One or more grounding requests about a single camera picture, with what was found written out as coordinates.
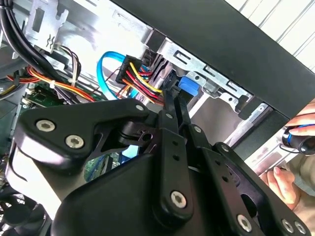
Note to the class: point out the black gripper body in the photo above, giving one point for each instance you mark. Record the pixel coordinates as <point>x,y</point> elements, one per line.
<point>110,209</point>

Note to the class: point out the person's left hand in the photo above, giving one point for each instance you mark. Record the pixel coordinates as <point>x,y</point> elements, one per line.
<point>283,186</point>

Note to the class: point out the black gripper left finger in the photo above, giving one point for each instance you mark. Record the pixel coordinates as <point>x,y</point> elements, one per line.
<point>56,127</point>

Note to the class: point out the person's right hand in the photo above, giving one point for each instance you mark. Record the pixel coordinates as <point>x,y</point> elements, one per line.
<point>307,115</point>

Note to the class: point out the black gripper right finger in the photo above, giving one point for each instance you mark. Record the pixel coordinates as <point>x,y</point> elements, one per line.
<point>233,177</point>

